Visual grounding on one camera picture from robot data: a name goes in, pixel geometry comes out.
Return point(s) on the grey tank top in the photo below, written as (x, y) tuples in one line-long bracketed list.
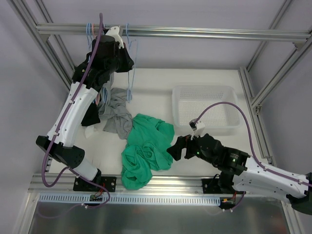
[(114, 111)]

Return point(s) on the aluminium frame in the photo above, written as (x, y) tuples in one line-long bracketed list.
[(254, 102)]

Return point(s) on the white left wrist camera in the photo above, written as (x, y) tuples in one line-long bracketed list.
[(115, 33)]

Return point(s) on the white slotted cable duct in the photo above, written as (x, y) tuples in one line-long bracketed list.
[(131, 199)]

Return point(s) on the black right base bracket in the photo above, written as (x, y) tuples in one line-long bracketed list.
[(210, 186)]

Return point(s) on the white perforated plastic basket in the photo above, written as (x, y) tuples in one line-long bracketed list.
[(189, 101)]

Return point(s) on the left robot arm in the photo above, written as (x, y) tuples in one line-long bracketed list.
[(88, 79)]

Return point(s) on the green tank top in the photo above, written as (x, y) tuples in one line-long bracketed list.
[(146, 151)]

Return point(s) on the light blue wire hanger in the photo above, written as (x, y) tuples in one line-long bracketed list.
[(133, 50)]

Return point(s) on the black tank top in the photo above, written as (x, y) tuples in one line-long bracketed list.
[(91, 116)]

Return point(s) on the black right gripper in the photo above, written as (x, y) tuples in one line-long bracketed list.
[(189, 146)]

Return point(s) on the front aluminium rail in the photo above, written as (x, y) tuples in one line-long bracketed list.
[(158, 185)]

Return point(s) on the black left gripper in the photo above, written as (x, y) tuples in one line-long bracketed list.
[(124, 59)]

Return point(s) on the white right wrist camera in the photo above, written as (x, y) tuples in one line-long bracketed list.
[(197, 126)]

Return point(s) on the white cloth scrap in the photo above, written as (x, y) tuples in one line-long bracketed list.
[(90, 130)]

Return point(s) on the black left base bracket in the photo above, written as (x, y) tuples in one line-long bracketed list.
[(108, 182)]

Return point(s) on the black base bracket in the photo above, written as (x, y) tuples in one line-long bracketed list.
[(108, 182), (210, 186)]

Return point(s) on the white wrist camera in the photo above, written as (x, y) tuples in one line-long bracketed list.
[(197, 126), (115, 33)]

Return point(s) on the aluminium hanging rail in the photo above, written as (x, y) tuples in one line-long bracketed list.
[(181, 32)]

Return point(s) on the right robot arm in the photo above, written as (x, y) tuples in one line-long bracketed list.
[(241, 172)]

